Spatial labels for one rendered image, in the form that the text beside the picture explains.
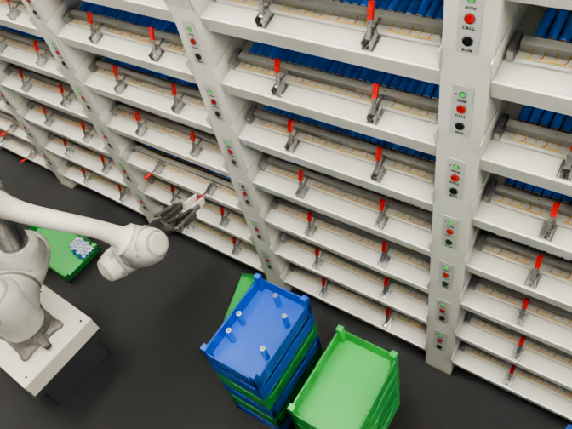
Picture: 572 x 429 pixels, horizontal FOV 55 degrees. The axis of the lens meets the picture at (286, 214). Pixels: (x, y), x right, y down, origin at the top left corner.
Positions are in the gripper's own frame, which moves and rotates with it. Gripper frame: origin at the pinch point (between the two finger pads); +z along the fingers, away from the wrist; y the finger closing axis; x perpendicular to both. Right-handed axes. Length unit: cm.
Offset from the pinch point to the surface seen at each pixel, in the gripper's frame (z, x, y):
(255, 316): -18.7, -16.9, 40.3
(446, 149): -5, 54, 88
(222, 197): 8.8, -1.1, 5.6
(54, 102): 4, 18, -77
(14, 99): 7, 8, -115
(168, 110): -0.3, 36.1, -3.3
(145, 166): 8.6, -1.2, -34.0
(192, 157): 3.7, 17.2, -0.6
